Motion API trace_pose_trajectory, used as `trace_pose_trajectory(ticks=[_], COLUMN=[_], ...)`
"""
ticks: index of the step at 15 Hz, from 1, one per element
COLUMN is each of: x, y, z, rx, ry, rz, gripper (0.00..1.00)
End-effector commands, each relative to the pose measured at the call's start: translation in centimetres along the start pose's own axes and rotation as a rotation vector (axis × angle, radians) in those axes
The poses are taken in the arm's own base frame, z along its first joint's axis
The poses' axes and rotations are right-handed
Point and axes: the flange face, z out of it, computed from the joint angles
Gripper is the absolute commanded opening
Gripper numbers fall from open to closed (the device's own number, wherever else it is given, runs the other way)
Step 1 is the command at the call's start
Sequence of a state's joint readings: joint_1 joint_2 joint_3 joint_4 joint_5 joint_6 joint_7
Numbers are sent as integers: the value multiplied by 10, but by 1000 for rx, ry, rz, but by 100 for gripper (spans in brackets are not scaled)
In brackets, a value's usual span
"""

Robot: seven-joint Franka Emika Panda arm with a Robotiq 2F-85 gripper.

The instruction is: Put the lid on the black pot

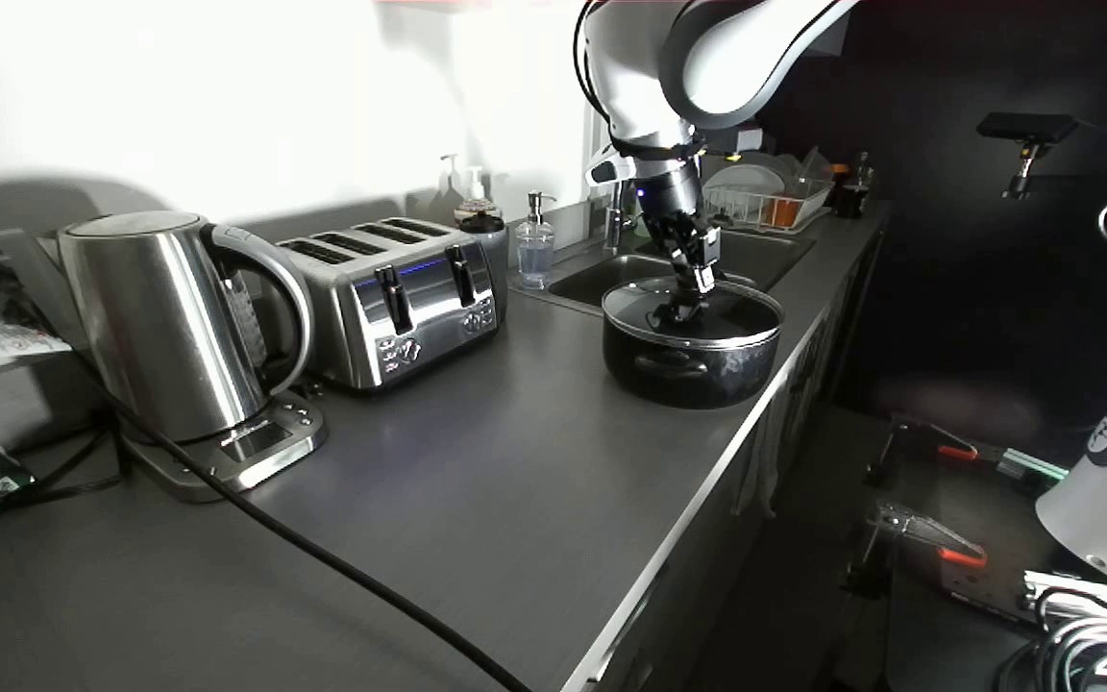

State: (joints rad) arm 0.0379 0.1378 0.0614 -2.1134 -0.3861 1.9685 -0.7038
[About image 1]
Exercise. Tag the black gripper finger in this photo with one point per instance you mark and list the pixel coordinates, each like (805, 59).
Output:
(686, 277)
(708, 264)

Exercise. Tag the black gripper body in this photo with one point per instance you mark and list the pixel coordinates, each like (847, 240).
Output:
(674, 205)

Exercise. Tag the round glass pot lid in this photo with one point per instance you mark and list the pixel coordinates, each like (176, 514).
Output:
(746, 313)

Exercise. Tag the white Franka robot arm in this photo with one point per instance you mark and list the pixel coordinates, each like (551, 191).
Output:
(731, 52)

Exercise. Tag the black cooking pot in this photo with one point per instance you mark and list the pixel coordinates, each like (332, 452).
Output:
(692, 365)

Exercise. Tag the double basin steel sink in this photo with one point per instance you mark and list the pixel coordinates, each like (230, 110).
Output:
(758, 256)

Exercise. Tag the steel sink faucet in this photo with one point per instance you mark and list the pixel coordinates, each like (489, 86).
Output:
(612, 222)

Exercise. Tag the dish rack with dishes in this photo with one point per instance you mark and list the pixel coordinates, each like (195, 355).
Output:
(772, 192)

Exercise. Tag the clear soap dispenser bottle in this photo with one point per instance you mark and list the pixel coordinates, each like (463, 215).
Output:
(537, 242)

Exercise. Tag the small dark bottle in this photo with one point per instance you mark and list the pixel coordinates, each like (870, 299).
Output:
(851, 191)

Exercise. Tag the clear pump bottle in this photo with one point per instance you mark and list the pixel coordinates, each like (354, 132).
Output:
(448, 192)

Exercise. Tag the stainless steel four-slot toaster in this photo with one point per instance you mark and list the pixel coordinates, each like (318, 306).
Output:
(392, 300)

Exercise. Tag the steel kettle base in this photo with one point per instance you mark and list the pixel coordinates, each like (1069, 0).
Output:
(258, 448)

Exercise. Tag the stainless steel electric kettle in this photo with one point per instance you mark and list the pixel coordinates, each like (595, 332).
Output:
(164, 327)

